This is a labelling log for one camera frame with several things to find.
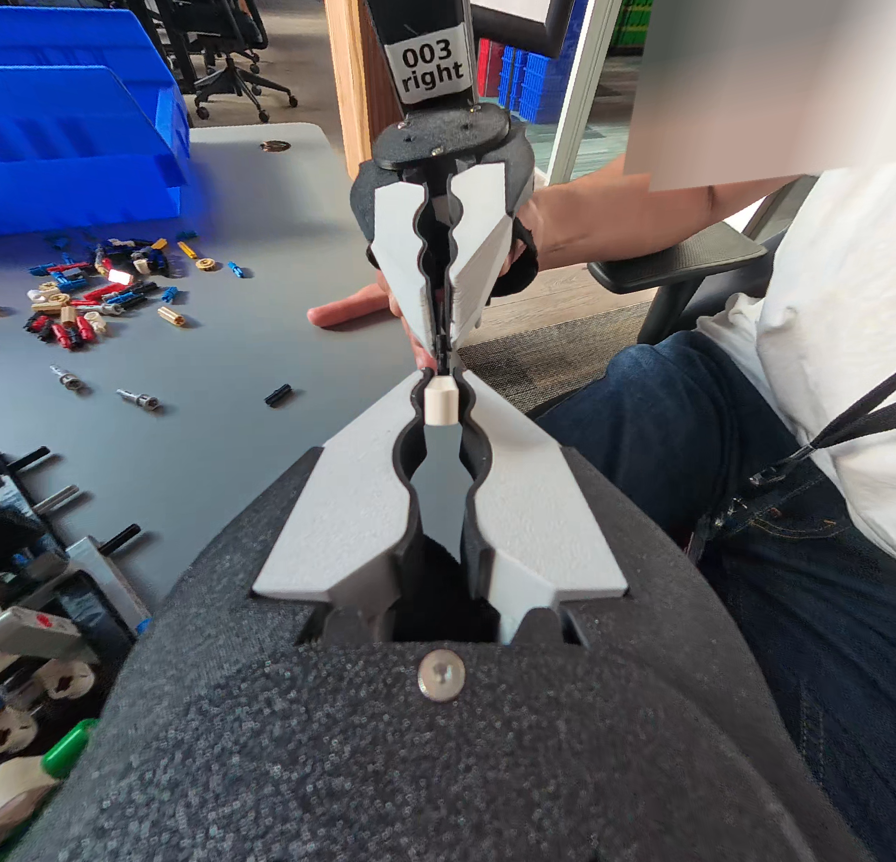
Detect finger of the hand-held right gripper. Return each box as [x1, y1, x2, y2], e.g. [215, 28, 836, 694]
[448, 164, 518, 354]
[367, 183, 438, 361]

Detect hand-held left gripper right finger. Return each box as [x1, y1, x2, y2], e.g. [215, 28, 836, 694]
[455, 368, 629, 646]

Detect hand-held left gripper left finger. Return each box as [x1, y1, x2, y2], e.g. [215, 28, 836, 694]
[252, 371, 429, 621]

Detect white lego beam with holes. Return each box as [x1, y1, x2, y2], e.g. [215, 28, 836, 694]
[424, 375, 460, 426]

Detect person's right forearm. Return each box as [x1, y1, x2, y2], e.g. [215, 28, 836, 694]
[521, 157, 820, 271]

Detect pile of small lego pieces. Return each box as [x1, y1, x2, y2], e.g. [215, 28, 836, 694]
[24, 231, 198, 351]

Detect lego truck assembly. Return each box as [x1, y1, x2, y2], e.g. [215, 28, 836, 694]
[0, 445, 151, 817]

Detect person's right hand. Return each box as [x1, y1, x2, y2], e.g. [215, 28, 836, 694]
[308, 283, 438, 372]

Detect stack of red crates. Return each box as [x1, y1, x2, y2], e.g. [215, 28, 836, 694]
[476, 36, 505, 100]

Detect wooden pillar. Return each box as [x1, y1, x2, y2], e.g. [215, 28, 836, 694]
[321, 0, 407, 181]

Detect stack of blue crates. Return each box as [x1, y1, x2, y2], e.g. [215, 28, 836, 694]
[498, 45, 561, 125]

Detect black framed sign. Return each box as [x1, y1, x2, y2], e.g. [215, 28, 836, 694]
[465, 0, 585, 58]

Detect black chair armrest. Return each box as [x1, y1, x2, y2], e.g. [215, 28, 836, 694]
[587, 176, 820, 345]

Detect black rolling office chair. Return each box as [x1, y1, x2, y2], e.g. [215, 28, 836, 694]
[161, 0, 298, 123]

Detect stack of green crates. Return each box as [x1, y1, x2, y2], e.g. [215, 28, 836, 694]
[609, 0, 659, 55]

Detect person's blue jeans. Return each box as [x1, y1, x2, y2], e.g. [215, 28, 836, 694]
[535, 330, 896, 862]

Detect person's white shirt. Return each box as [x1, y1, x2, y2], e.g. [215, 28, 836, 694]
[696, 166, 896, 558]

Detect white door frame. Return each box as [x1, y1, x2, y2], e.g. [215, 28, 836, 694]
[546, 0, 634, 184]

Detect black lanyard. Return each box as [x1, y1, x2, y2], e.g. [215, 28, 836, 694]
[700, 372, 896, 548]

